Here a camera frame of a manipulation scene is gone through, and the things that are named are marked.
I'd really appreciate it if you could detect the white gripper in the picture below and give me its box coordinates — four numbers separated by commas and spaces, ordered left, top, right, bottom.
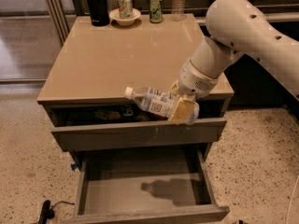
168, 59, 218, 125

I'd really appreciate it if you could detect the clear blue label plastic bottle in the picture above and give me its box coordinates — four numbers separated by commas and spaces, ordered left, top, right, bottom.
124, 86, 200, 125

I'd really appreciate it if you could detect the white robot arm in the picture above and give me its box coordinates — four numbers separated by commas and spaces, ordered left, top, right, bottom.
168, 0, 299, 124

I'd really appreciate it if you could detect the black snack bag in drawer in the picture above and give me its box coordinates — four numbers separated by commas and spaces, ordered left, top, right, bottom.
94, 105, 156, 123

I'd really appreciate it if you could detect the grey middle drawer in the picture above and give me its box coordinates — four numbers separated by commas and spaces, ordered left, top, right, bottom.
62, 147, 230, 224

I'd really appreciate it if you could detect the grey drawer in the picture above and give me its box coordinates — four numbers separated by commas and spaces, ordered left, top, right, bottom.
62, 147, 230, 224
52, 100, 226, 152

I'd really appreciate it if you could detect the tan top drawer cabinet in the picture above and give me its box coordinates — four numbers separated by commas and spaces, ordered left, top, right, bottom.
36, 13, 235, 161

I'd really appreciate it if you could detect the clear water bottle at back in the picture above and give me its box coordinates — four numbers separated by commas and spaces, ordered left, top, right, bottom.
171, 0, 186, 21

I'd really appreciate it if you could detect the grey top drawer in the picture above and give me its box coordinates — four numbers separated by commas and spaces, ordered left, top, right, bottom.
52, 100, 226, 152

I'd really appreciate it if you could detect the green soda can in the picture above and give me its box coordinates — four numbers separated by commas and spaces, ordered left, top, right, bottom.
149, 0, 163, 23

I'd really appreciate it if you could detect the white ceramic bowl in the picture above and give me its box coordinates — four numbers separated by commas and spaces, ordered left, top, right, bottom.
108, 7, 142, 27

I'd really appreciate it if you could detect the green can in bowl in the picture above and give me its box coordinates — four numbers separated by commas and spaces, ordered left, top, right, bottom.
118, 0, 133, 19

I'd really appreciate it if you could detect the black insulated flask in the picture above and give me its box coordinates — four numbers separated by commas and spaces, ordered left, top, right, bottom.
87, 0, 109, 26

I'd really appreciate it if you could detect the metal railing shelf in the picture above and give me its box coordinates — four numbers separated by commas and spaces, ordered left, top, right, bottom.
195, 0, 299, 27

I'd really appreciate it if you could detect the white cable on floor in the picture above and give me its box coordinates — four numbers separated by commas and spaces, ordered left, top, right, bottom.
285, 175, 299, 224

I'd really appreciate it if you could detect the black cable plug on floor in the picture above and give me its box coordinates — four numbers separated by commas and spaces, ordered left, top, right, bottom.
35, 200, 74, 224

